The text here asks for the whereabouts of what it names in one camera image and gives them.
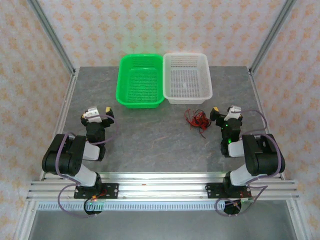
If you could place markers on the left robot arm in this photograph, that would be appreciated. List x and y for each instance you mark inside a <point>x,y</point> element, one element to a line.
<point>62,155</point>

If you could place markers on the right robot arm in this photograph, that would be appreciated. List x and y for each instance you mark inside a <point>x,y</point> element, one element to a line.
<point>262,160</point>

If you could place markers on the green plastic mesh basket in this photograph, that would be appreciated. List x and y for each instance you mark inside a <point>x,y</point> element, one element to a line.
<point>125,100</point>

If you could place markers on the white plastic mesh basket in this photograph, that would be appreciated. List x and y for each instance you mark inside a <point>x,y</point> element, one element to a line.
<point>187,82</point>

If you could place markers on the grey metal lower shelf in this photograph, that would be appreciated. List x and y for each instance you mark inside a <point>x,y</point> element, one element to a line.
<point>160,225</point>

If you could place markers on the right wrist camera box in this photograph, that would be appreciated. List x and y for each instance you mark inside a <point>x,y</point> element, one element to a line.
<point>233,112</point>

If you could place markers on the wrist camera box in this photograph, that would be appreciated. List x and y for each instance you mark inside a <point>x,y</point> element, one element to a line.
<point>92,115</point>
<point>233,112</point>

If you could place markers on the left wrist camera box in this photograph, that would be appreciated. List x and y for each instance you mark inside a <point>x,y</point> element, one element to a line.
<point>92,115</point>

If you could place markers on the aluminium table side rail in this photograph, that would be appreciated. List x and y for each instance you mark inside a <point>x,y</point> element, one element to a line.
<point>258,100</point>
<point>61,125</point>

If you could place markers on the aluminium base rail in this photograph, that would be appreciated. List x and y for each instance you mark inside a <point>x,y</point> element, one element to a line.
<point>160,187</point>

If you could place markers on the aluminium frame post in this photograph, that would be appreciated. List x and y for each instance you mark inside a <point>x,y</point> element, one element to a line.
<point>51,32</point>
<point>273,32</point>

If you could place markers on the aluminium frame leg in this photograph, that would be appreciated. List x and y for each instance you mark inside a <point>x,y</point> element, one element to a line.
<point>23,228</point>
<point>298,225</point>

